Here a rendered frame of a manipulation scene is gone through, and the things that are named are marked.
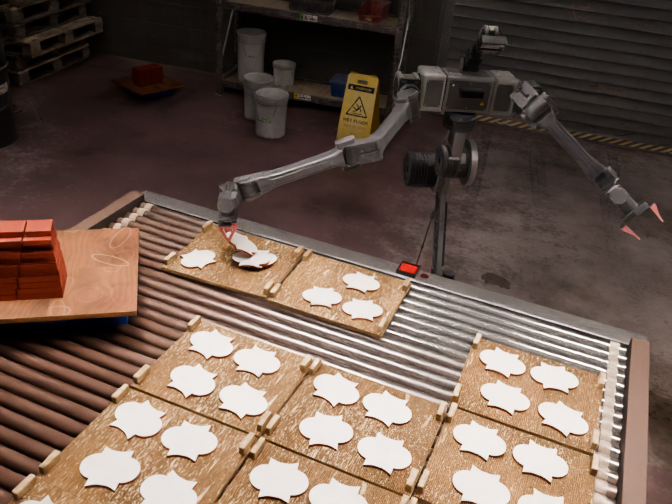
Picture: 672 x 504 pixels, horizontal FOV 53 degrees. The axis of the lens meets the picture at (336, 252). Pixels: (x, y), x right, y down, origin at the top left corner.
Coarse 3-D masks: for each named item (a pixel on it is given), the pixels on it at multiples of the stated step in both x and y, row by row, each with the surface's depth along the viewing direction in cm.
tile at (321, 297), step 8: (320, 288) 238; (304, 296) 233; (312, 296) 233; (320, 296) 234; (328, 296) 234; (336, 296) 235; (312, 304) 229; (320, 304) 230; (328, 304) 230; (336, 304) 232
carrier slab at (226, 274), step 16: (192, 240) 260; (208, 240) 261; (224, 240) 262; (256, 240) 264; (176, 256) 249; (224, 256) 252; (288, 256) 256; (176, 272) 241; (192, 272) 241; (208, 272) 242; (224, 272) 243; (240, 272) 244; (256, 272) 245; (272, 272) 246; (288, 272) 248; (224, 288) 237; (240, 288) 235; (256, 288) 236; (272, 288) 237
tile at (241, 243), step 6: (228, 234) 245; (234, 234) 248; (240, 234) 251; (234, 240) 245; (240, 240) 248; (246, 240) 251; (234, 246) 243; (240, 246) 244; (246, 246) 247; (252, 246) 250; (246, 252) 245; (252, 252) 247
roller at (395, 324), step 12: (144, 240) 260; (156, 252) 256; (168, 252) 255; (396, 324) 229; (408, 324) 229; (420, 336) 226; (432, 336) 225; (444, 336) 225; (456, 348) 223; (468, 348) 222; (612, 396) 208
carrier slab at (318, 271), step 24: (312, 264) 253; (336, 264) 254; (288, 288) 238; (312, 288) 239; (336, 288) 241; (384, 288) 243; (408, 288) 245; (312, 312) 227; (336, 312) 228; (384, 312) 231
